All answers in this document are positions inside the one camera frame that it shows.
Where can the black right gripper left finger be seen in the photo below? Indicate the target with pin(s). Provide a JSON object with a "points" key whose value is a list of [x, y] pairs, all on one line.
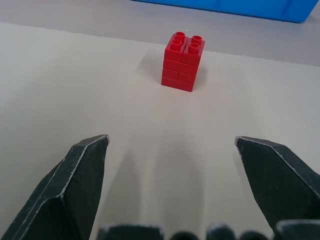
{"points": [[62, 190]]}

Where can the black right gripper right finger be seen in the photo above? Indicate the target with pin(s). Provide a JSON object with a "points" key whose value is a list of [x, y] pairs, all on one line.
{"points": [[275, 180]]}

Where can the blue plastic bin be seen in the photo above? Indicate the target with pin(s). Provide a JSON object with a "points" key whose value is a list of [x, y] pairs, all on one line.
{"points": [[240, 7]]}

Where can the red brick stack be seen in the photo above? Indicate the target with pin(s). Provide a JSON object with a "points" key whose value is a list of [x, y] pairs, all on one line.
{"points": [[182, 62]]}

